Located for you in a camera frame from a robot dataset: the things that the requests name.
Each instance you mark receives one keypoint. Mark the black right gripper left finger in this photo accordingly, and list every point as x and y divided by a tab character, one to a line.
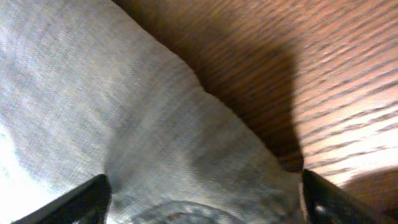
88	203

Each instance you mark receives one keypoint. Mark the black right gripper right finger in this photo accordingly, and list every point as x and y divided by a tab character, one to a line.
327	203

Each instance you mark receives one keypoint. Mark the light blue jeans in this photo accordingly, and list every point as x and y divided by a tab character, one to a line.
86	91

